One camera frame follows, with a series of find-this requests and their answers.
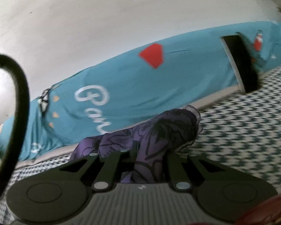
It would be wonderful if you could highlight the blue cartoon print bedsheet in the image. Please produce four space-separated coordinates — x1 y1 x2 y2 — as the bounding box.
0 20 281 162

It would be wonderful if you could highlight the blue white houndstooth mat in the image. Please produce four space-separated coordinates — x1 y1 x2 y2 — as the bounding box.
0 55 281 224

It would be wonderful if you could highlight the purple patterned garment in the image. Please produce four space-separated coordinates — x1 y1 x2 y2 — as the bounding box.
70 105 202 184

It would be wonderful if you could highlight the black braided cable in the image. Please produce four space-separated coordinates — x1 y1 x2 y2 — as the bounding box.
0 54 30 204

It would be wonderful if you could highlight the black smartphone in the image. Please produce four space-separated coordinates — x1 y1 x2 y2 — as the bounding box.
220 32 265 94

